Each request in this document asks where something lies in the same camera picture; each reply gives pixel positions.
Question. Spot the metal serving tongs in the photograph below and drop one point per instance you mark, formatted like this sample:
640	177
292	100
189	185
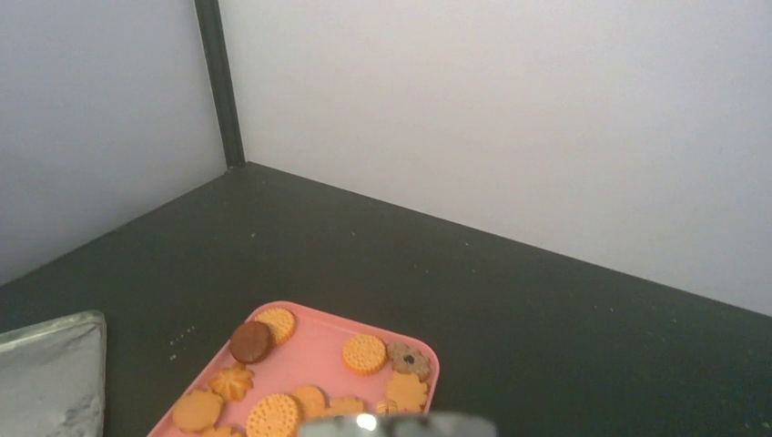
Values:
433	424

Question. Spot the round orange cracker cookie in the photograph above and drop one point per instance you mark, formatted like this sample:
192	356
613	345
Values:
364	354

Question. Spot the brown flower jam cookie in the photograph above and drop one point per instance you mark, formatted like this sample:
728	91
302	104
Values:
408	360

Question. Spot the orange flower cookie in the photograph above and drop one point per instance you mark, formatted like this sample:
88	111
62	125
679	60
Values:
407	391

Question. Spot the pink cookie tray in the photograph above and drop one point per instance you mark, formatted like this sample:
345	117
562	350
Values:
304	363

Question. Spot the dark chocolate round cookie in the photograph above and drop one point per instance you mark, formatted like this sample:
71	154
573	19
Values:
251	342

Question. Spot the large round sandwich cookie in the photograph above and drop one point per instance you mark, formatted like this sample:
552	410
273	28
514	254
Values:
276	415

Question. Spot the clear plastic tin lid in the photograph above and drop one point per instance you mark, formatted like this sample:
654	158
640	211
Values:
53	377

